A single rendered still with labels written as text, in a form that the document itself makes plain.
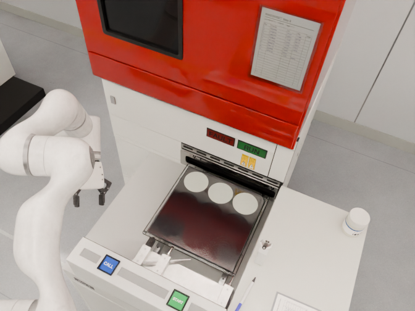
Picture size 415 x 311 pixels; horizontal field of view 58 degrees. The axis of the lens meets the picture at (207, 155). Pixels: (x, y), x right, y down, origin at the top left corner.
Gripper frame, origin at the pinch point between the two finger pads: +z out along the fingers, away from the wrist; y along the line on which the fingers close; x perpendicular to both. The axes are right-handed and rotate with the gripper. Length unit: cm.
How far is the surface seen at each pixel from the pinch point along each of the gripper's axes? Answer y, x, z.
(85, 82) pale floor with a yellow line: -73, -179, -94
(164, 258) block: -19.4, 18.3, 20.2
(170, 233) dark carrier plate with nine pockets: -25.2, 14.1, 12.4
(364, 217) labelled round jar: -70, 66, 8
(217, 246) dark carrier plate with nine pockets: -36.9, 26.7, 17.3
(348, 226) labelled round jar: -68, 61, 11
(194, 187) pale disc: -39.8, 10.4, -4.0
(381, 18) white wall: -176, 30, -102
